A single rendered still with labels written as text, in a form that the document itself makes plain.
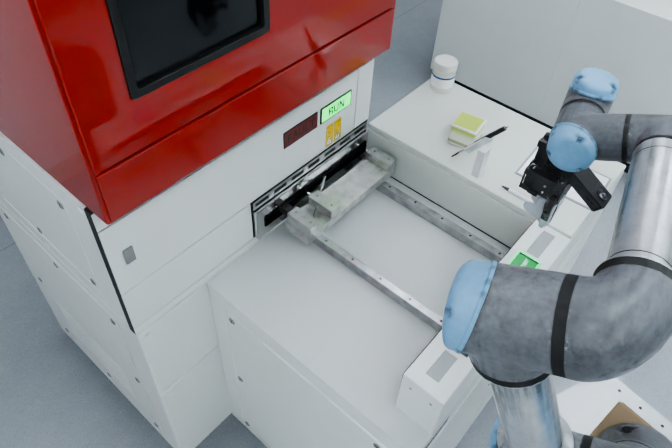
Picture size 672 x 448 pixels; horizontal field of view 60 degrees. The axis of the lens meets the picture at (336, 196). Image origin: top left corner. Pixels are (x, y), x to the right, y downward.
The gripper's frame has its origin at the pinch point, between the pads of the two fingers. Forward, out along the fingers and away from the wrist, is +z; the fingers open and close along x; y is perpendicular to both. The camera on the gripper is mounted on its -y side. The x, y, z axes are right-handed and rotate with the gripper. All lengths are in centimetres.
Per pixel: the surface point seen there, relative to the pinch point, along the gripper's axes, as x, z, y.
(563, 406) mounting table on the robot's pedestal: 15.9, 28.7, -21.5
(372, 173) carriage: -7, 23, 49
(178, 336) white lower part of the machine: 56, 41, 59
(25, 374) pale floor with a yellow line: 83, 111, 127
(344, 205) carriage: 8, 23, 47
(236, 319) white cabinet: 46, 35, 49
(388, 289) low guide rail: 19.0, 26.0, 23.4
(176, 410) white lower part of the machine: 63, 72, 59
